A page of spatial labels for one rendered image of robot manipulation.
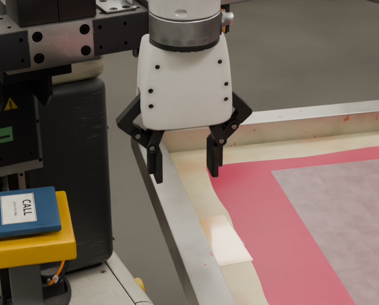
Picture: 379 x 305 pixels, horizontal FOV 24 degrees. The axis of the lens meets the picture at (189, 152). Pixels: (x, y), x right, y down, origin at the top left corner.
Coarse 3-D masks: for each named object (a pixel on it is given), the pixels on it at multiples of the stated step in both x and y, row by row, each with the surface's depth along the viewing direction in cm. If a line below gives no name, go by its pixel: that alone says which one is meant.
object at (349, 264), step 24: (288, 240) 108; (312, 240) 108; (336, 240) 108; (360, 240) 108; (264, 264) 103; (288, 264) 103; (312, 264) 103; (336, 264) 103; (360, 264) 103; (264, 288) 99; (288, 288) 99; (312, 288) 99; (336, 288) 99; (360, 288) 99
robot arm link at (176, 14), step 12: (156, 0) 89; (168, 0) 88; (180, 0) 87; (192, 0) 87; (204, 0) 88; (216, 0) 89; (156, 12) 89; (168, 12) 88; (180, 12) 88; (192, 12) 88; (204, 12) 89; (216, 12) 90
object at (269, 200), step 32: (288, 160) 126; (320, 160) 126; (352, 160) 126; (224, 192) 118; (256, 192) 118; (288, 192) 118; (320, 192) 118; (352, 192) 118; (256, 224) 111; (288, 224) 111; (320, 224) 111; (352, 224) 111
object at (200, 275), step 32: (192, 128) 127; (256, 128) 129; (288, 128) 131; (320, 128) 132; (352, 128) 133; (160, 192) 111; (160, 224) 110; (192, 224) 104; (192, 256) 98; (192, 288) 93; (224, 288) 93
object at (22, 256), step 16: (64, 192) 118; (64, 208) 115; (64, 224) 111; (0, 240) 108; (16, 240) 108; (32, 240) 108; (48, 240) 108; (64, 240) 108; (0, 256) 106; (16, 256) 107; (32, 256) 107; (48, 256) 108; (64, 256) 108; (16, 272) 113; (32, 272) 114; (16, 288) 114; (32, 288) 115; (16, 304) 115; (32, 304) 116
